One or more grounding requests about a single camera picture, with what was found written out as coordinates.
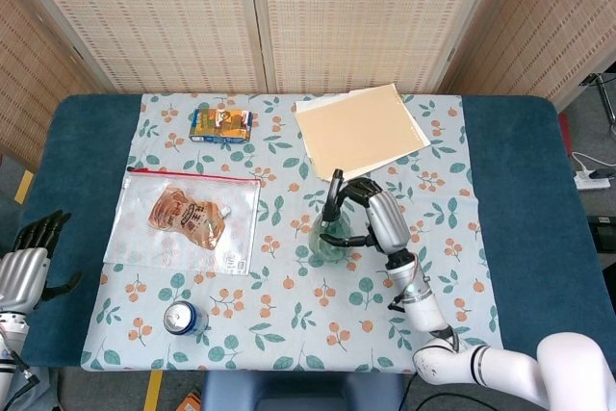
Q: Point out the green spray bottle black trigger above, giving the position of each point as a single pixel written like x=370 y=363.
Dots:
x=329 y=255

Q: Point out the metal stand frame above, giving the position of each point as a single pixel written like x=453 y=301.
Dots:
x=607 y=103

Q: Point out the blue drink can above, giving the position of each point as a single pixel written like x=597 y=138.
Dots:
x=185 y=319

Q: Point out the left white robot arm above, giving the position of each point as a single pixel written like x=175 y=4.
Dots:
x=9 y=334

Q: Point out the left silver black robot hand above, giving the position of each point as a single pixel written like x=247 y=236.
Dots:
x=21 y=269

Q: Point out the woven folding screen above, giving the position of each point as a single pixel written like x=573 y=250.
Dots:
x=144 y=21

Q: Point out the floral print tablecloth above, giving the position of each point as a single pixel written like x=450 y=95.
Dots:
x=289 y=247

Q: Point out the white power strip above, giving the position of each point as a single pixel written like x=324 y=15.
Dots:
x=592 y=183

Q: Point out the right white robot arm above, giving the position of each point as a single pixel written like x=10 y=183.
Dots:
x=423 y=310

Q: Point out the white paper sheets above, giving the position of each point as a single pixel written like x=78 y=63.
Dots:
x=313 y=104

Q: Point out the orange snack pouch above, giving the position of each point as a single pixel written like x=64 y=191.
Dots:
x=183 y=213

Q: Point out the clear mesh zip pouch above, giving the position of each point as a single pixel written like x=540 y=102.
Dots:
x=130 y=238

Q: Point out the orange box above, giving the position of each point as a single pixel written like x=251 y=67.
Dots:
x=191 y=402

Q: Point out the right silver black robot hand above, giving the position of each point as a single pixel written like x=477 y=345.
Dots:
x=387 y=223

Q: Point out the beige paper folder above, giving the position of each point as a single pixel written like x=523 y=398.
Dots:
x=356 y=136

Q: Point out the black box device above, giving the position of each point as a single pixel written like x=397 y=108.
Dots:
x=604 y=233

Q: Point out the blue yellow snack pack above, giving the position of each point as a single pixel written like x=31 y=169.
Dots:
x=221 y=124

